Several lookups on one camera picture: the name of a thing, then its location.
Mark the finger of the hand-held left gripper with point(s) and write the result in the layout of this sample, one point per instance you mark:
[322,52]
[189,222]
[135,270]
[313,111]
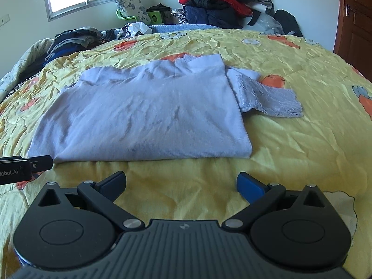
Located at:
[42,164]

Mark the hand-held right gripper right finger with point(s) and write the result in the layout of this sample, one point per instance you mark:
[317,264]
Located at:
[250,186]

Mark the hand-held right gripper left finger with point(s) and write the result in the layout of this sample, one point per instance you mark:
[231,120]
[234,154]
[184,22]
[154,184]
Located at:
[112,184]

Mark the lavender knit top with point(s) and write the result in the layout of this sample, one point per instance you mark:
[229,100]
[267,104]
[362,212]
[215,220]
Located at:
[139,116]

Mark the yellow printed bedsheet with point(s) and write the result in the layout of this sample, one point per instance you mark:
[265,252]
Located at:
[290,139]

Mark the black white striped cloth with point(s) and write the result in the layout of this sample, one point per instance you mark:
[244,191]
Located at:
[8,91]

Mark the white patterned quilt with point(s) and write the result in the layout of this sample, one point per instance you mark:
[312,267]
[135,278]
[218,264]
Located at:
[26,61]

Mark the blue folded garment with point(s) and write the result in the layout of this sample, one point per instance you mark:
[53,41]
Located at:
[56,55]

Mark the grey folded garment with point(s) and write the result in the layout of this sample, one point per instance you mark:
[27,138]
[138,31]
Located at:
[78,36]

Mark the black garment heap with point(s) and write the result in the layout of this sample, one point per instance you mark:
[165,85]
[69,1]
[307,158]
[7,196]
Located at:
[112,33]

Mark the white plastic bag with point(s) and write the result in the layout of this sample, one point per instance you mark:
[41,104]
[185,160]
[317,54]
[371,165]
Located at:
[139,28]

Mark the clear plastic bag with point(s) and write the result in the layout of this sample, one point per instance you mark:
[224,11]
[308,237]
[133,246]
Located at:
[266,20]

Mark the black bag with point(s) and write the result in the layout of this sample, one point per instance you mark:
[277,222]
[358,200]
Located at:
[289,21]

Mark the blue bed cover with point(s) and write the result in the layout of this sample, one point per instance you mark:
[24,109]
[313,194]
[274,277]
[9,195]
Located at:
[180,28]

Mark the green plastic chair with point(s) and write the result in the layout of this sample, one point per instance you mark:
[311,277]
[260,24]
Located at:
[154,16]

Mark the navy padded jacket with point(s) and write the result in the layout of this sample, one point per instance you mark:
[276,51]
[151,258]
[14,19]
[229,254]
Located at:
[203,14]

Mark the grey patterned cushion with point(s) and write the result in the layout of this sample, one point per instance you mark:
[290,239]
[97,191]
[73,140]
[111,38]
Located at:
[132,7]

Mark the black white checkered cloth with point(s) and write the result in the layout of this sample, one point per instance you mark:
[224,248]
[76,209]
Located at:
[179,16]

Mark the dark backpack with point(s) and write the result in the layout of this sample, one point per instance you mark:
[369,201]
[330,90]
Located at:
[159,9]

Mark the brown wooden door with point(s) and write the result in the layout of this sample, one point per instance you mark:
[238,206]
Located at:
[356,35]

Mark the white wall switch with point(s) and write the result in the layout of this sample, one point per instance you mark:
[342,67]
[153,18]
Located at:
[4,19]

